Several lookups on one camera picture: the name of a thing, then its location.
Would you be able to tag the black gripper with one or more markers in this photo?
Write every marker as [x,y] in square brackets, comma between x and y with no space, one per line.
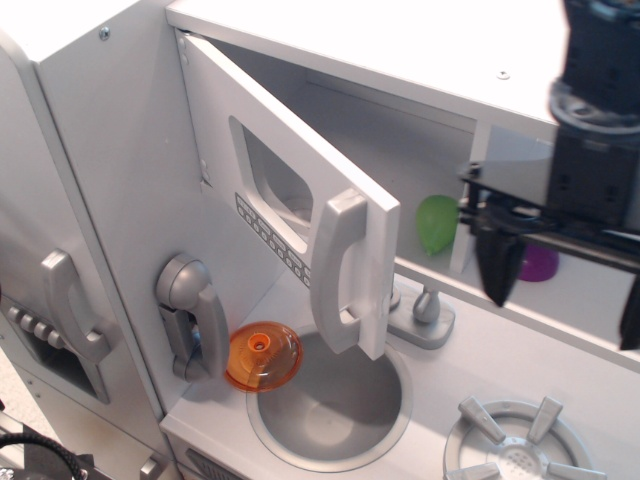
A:
[582,200]

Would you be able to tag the grey microwave door handle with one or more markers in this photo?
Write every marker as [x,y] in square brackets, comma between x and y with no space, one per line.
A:
[342,224]

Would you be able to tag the white microwave door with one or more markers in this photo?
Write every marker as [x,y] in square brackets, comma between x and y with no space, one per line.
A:
[277,172]

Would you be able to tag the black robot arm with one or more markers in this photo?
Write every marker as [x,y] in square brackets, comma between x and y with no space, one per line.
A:
[602,57]

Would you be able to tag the purple toy eggplant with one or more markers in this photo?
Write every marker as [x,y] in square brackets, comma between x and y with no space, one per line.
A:
[539,264]

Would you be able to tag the grey toy faucet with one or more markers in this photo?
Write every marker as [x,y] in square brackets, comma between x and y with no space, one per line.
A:
[418,315]

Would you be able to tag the green toy pear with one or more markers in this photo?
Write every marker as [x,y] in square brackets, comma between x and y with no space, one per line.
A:
[436,223]

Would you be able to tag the grey stove burner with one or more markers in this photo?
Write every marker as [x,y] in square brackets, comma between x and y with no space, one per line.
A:
[510,439]

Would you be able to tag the grey round sink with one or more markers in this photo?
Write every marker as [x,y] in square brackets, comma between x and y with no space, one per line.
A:
[339,413]

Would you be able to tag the orange transparent lid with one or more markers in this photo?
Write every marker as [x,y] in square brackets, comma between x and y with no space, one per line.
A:
[263,356]

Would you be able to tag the grey toy telephone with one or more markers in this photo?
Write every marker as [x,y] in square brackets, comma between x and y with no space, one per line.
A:
[194,320]

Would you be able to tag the grey ice dispenser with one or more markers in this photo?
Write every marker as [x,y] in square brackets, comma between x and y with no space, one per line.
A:
[49,350]

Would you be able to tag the grey oven handle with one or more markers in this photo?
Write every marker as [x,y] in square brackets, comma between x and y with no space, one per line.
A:
[150,470]

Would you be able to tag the grey fridge door handle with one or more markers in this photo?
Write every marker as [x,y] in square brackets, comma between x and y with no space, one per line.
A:
[59,276]

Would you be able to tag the black bracket with screw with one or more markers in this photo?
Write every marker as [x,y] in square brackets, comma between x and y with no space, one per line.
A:
[27,454]

